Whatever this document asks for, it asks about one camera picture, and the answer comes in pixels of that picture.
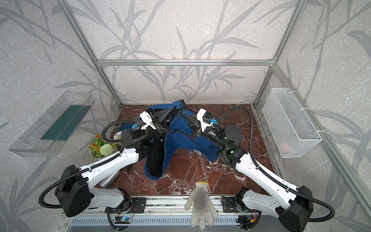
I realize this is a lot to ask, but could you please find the blue zip-up jacket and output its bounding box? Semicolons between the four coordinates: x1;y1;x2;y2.
117;99;222;181

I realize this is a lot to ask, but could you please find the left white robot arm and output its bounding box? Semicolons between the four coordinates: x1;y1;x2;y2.
38;106;179;217

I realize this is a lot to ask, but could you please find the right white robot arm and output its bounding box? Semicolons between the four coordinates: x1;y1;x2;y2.
179;109;335;232

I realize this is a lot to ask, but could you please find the potted artificial flower plant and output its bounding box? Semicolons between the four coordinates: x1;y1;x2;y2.
89;134;117;160

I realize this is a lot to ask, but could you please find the pink object in basket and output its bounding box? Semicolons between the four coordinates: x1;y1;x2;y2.
279;142;294;154

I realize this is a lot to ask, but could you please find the grey knitted work glove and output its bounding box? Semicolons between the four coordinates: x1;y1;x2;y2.
185;181;218;231

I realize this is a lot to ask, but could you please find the silver spray bottle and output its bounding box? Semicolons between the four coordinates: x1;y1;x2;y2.
99;170;121;189

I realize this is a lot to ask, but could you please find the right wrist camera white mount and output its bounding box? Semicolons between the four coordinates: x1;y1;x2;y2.
196;108;218;132

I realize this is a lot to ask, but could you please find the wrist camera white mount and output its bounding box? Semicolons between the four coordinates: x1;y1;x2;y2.
132;112;156;130
196;108;218;132

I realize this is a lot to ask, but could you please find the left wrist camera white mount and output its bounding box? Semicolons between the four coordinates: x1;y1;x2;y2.
132;112;156;130

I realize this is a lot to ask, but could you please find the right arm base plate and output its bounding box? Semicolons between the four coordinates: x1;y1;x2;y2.
220;196;248;213

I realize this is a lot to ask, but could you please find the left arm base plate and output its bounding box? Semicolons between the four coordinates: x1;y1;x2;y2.
105;197;147;214

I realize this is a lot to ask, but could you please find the white wire mesh basket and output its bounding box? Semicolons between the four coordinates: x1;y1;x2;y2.
262;88;322;158

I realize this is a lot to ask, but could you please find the clear plastic wall shelf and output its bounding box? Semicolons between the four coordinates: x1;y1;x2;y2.
9;90;95;158

